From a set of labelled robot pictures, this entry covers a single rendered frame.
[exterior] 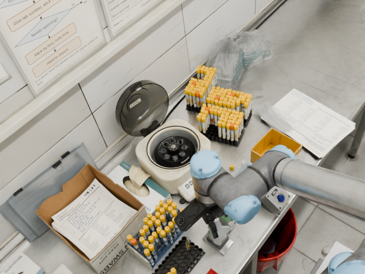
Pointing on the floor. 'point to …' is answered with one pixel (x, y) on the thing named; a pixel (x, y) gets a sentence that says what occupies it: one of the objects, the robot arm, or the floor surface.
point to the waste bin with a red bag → (269, 261)
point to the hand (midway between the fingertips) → (206, 228)
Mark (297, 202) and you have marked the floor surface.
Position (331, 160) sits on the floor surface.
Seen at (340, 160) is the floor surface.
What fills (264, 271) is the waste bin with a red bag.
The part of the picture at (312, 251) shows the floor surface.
